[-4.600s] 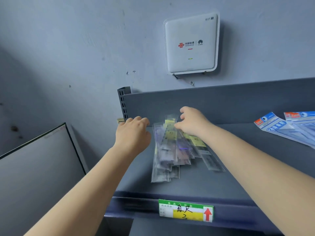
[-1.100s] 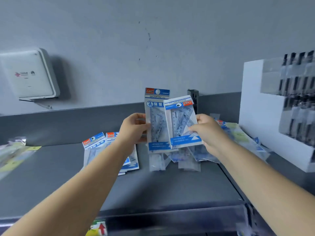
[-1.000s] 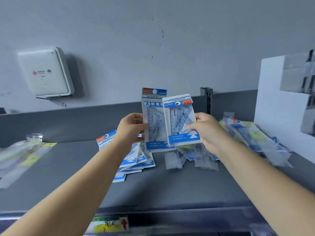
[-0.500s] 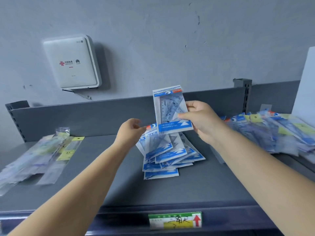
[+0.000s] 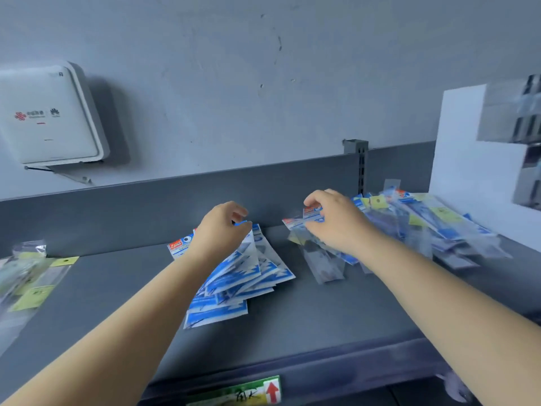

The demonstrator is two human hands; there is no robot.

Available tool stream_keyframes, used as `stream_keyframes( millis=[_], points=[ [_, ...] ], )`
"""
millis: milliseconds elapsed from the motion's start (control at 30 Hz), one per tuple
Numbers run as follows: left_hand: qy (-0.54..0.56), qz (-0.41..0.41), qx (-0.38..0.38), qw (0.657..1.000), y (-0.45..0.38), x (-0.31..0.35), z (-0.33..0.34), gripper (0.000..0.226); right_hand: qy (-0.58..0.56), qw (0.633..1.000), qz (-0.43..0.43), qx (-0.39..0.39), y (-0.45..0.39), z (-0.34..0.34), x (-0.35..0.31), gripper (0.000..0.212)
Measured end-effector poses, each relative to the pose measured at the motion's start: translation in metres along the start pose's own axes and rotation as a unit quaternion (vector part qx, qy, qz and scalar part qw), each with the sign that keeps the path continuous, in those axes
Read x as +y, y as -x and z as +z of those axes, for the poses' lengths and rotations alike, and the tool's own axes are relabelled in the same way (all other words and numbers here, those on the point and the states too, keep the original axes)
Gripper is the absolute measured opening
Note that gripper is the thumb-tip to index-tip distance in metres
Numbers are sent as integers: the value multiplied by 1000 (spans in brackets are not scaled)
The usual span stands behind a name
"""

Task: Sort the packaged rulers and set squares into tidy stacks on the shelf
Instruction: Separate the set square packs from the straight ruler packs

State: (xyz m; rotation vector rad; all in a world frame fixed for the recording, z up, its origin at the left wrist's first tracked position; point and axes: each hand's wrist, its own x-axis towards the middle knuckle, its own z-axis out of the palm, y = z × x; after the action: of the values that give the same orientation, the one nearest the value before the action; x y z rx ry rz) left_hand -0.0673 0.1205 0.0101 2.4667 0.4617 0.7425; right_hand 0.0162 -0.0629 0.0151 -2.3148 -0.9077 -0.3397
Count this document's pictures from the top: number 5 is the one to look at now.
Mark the green yellow shelf price label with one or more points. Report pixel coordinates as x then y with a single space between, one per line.
245 395

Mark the person's right forearm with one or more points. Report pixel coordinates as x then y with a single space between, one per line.
456 317

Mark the white wall router box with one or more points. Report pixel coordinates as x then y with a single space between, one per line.
46 131

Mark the pile of mixed packaged rulers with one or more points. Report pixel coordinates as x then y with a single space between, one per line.
422 224

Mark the person's left hand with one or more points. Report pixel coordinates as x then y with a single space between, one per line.
220 236

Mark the pile of clear rulers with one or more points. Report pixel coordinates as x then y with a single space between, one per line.
25 287

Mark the white tiered pen display stand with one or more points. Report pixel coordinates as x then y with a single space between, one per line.
465 164

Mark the pile of blue set-square packets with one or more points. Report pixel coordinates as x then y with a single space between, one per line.
249 274

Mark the rows of black gel pens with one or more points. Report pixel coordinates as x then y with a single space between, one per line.
528 114

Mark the person's right hand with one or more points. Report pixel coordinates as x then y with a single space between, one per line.
342 226

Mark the grey slotted shelf post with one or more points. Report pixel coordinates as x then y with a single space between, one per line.
360 164

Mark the person's left forearm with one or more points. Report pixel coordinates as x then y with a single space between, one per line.
118 342

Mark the grey shelf back panel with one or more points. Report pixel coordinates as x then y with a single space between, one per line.
127 215

